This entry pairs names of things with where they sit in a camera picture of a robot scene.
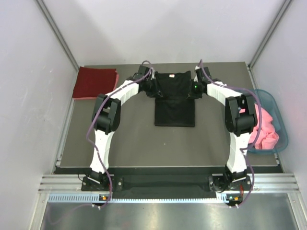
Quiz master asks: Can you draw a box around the black t shirt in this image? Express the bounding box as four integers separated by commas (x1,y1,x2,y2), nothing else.
154,71,195,127

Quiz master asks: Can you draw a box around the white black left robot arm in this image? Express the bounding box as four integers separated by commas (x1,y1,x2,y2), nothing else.
86,77,156,190

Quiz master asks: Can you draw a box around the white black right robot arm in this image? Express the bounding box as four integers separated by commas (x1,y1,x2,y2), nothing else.
190,80,258,190

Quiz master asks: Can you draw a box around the folded dark red t shirt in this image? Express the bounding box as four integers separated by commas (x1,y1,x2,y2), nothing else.
72,67,119,99

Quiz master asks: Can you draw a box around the teal plastic laundry basket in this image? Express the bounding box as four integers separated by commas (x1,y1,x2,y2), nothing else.
248,89,288,155

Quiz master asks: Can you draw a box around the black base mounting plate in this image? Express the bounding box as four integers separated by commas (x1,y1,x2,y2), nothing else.
82,167,251,198

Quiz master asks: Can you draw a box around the grey slotted cable duct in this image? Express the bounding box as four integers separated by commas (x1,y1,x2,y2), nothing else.
48,193,239,204

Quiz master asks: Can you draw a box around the right aluminium corner post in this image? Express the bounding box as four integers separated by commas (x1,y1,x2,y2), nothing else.
248,0,295,70

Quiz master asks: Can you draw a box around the aluminium corner post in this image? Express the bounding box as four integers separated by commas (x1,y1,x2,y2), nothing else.
34,0,79,71
248,0,295,70

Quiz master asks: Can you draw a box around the left aluminium corner post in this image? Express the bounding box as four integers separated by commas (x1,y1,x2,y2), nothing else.
34,0,79,71

